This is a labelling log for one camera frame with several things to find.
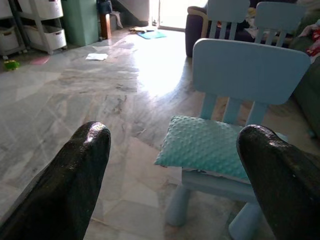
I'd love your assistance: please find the green plastic toy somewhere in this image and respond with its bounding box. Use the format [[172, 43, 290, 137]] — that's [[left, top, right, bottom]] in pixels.
[[3, 59, 21, 72]]

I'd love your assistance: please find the white storage bin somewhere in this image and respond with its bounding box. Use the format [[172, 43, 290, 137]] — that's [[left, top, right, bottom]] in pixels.
[[17, 0, 64, 20], [0, 26, 21, 52], [23, 24, 68, 51]]

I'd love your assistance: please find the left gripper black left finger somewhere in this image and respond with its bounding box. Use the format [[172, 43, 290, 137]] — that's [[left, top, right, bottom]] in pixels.
[[0, 121, 112, 240]]

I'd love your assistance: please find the dark green leather sofa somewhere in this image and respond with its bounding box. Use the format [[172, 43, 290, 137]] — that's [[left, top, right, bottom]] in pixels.
[[289, 9, 320, 141]]

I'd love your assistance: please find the blue cloth bundle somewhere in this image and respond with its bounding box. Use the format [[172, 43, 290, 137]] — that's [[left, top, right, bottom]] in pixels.
[[96, 0, 113, 15]]

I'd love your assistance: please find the dark purple sofa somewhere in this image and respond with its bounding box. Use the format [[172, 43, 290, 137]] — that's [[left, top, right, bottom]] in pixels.
[[185, 0, 293, 58]]

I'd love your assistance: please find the red white patterned cloth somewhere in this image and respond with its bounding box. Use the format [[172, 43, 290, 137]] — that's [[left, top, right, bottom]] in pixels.
[[298, 23, 320, 57]]

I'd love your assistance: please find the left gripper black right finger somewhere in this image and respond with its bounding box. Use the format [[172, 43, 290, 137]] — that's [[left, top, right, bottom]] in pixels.
[[236, 124, 320, 240]]

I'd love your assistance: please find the brown wooden post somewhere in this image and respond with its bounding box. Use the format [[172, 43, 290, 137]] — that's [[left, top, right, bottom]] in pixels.
[[99, 12, 112, 40]]

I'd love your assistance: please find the white paper sheet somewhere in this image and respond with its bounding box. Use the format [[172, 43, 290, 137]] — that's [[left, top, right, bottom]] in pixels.
[[85, 52, 109, 62]]

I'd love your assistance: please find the teal dotted pillow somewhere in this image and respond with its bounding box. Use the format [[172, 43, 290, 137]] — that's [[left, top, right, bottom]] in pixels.
[[154, 114, 288, 185]]

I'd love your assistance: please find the light blue child chair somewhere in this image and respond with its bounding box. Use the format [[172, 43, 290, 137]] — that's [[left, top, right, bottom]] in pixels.
[[166, 37, 312, 240], [253, 1, 307, 48], [206, 0, 251, 41]]

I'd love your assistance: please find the pale green cabinet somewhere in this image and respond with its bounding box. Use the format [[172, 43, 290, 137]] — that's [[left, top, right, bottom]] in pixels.
[[61, 0, 101, 47]]

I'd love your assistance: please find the light blue floor mat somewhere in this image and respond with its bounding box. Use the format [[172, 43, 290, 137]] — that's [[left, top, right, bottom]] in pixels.
[[136, 30, 168, 40]]

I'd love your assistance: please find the grey storage trolley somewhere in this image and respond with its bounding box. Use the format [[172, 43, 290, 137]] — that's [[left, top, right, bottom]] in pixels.
[[0, 0, 27, 60], [14, 0, 68, 55]]

